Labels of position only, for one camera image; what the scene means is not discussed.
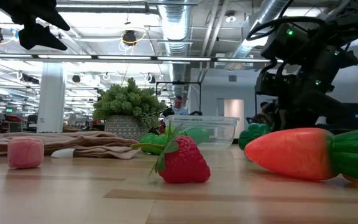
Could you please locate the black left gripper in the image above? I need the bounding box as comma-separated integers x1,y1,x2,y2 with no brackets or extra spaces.
0,0,71,51

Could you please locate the orange toy carrot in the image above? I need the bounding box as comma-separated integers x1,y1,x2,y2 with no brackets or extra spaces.
244,127,358,184

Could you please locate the dark green toy vegetable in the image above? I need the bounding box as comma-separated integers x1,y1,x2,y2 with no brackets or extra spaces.
238,123,272,152

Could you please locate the green toy cucumber half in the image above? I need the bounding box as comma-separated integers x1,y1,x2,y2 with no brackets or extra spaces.
185,126,213,144
140,133,167,156

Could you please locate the pink toy cube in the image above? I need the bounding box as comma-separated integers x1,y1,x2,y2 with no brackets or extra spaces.
7,138,45,170

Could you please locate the red toy strawberry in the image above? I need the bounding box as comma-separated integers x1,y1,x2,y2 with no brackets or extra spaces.
131,123,211,184

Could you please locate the clear plastic tupperware container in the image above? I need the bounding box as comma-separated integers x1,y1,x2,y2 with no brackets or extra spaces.
163,114,239,149

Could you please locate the person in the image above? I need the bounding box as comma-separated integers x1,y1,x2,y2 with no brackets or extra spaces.
166,95,190,116
253,101,276,125

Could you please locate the white building column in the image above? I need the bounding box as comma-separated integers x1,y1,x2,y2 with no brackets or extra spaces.
36,63,67,134

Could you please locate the potted green succulent plant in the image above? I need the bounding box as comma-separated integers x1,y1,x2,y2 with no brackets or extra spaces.
92,77,167,142

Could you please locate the folded beige cloth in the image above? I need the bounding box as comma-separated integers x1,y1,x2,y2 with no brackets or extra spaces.
0,130,142,161

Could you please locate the long ceiling light bar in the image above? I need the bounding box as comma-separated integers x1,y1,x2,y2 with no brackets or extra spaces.
0,53,358,66

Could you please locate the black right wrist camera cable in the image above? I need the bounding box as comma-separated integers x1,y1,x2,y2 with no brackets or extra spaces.
246,0,328,75

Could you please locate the silver round air duct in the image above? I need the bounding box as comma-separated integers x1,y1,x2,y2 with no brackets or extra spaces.
225,0,291,71
157,2,193,94

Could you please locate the black metal frame stand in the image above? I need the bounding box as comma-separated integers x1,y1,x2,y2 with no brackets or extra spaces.
155,81,202,116

